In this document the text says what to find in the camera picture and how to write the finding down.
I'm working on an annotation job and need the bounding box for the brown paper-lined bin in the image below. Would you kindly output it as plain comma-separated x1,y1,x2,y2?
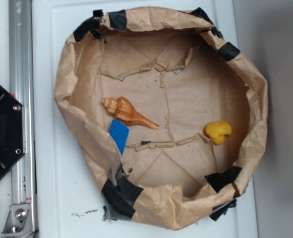
54,7,268,230

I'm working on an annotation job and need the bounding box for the blue sponge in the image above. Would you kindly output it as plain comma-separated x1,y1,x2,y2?
109,119,129,155

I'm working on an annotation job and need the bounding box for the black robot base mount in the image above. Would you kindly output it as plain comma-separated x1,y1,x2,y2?
0,85,25,180

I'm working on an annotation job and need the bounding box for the metal corner bracket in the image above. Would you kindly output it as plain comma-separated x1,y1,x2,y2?
0,203,33,238

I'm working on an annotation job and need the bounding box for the aluminium extrusion rail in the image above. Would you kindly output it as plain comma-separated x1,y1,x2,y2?
8,0,39,238

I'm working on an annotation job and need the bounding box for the yellow rubber duck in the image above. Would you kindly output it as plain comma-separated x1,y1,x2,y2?
205,121,233,145

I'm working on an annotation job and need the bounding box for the brown striped conch shell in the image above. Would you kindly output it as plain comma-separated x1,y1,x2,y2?
102,96,160,129

